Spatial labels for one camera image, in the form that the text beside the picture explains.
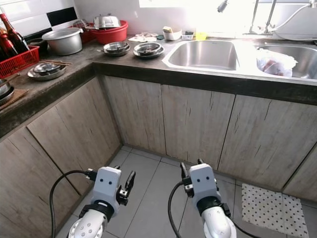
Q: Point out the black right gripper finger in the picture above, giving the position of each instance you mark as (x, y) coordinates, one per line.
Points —
(184, 171)
(200, 161)

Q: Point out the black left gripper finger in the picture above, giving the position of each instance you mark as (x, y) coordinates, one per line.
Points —
(131, 181)

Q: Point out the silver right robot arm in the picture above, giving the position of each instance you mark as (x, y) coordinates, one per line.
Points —
(218, 223)

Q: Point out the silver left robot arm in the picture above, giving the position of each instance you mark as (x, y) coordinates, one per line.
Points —
(86, 225)

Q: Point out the grey wood cabinet door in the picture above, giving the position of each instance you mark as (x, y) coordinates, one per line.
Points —
(267, 139)
(198, 124)
(133, 114)
(304, 181)
(74, 134)
(29, 198)

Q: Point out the white dotted floor mat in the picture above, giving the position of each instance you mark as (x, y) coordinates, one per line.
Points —
(275, 210)

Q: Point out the stainless steel double sink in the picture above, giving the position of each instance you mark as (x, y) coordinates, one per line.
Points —
(203, 55)

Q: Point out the white plastic bag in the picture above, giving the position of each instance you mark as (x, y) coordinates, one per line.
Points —
(276, 62)

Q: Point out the yellow plastic cup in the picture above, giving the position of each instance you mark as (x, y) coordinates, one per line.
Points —
(200, 36)

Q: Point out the small grey soap tray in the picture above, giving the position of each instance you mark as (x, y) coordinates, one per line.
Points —
(187, 35)

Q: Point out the small white bowl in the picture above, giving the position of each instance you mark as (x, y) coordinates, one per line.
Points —
(173, 36)

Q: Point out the shallow stainless steel dish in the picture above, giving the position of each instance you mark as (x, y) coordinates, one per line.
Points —
(6, 91)

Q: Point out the tan dish sponge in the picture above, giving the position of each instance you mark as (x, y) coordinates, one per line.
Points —
(167, 29)

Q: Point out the white crumpled plastic wrapper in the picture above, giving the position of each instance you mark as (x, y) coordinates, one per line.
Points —
(142, 37)

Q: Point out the brown wooden chopsticks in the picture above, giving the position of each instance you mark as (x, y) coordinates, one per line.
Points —
(60, 62)

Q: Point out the large brown corrugated cardboard sheet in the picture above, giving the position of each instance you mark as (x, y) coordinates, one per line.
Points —
(20, 95)

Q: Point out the large red plastic basin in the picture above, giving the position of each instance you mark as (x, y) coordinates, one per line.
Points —
(111, 35)

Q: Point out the small red plastic basket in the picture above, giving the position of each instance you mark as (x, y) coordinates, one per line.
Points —
(86, 35)

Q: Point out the chrome gooseneck faucet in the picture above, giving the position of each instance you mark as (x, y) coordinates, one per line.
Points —
(255, 17)

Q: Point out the large aluminium pot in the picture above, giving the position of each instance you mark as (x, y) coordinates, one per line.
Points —
(63, 42)

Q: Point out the red plastic slotted basket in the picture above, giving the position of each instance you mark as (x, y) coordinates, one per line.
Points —
(20, 63)

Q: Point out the dark bottle with red label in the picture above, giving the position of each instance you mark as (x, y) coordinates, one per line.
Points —
(7, 47)

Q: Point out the shiny steel pot lid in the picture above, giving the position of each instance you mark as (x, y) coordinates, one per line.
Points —
(107, 22)

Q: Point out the small black bowl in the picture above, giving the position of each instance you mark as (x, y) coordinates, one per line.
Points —
(36, 43)

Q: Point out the dark bottle with red cap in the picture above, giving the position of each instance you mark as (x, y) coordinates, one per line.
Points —
(16, 37)

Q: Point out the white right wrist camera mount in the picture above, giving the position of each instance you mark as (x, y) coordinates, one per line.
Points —
(203, 181)

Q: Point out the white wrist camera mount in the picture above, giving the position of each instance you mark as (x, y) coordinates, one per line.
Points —
(108, 184)
(203, 181)

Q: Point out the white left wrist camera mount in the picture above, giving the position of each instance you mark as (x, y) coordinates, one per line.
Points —
(108, 184)

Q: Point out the white window frame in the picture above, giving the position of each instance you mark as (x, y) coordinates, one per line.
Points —
(158, 3)

